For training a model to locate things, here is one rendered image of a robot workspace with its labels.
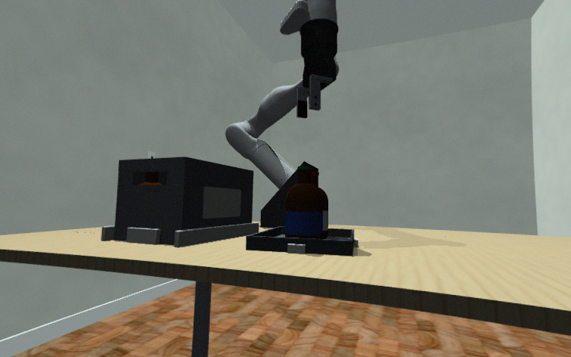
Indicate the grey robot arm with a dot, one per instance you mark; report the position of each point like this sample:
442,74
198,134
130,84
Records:
272,108

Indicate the grey bottle crate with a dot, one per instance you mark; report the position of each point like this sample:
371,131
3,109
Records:
193,194

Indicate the brown bottle with blue label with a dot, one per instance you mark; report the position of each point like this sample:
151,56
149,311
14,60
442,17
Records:
304,208

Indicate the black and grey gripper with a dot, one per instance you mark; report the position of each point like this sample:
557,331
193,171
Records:
318,29

